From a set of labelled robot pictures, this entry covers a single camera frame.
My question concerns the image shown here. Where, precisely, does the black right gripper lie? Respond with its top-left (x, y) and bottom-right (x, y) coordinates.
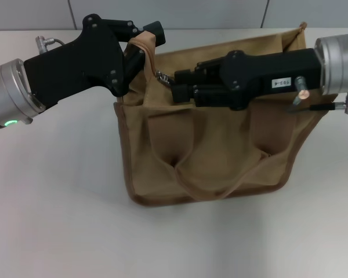
top-left (172, 48), bottom-right (322, 111)

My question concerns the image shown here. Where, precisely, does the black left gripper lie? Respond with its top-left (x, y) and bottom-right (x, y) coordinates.
top-left (23, 13), bottom-right (166, 109)

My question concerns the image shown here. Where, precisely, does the silver metal zipper pull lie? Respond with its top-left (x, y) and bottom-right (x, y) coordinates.
top-left (155, 69), bottom-right (175, 87)

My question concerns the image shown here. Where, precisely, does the khaki canvas food bag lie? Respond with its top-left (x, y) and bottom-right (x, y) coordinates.
top-left (113, 21), bottom-right (327, 207)

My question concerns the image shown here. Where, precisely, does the left gripper cable with connectors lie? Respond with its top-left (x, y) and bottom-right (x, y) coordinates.
top-left (35, 35), bottom-right (66, 54)

